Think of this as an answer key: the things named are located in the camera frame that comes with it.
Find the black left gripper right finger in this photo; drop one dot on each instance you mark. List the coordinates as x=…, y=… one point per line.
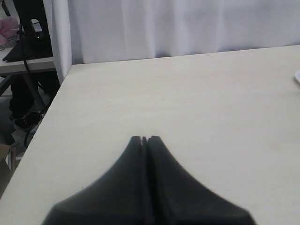
x=179, y=199

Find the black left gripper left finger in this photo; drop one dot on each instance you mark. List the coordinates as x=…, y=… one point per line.
x=120, y=197

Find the black and white shoe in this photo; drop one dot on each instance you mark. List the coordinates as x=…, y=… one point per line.
x=29, y=122

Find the cardboard box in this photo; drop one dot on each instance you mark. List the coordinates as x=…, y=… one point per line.
x=7, y=165

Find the grey side table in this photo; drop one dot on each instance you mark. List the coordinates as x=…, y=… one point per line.
x=11, y=69

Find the white backdrop curtain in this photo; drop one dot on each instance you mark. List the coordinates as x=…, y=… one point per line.
x=93, y=31

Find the white plastic tray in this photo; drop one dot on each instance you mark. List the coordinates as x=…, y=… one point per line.
x=296, y=78

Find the black monitor stand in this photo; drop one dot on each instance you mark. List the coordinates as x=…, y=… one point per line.
x=35, y=42

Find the pink plush toy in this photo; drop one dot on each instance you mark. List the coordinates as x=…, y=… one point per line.
x=8, y=28

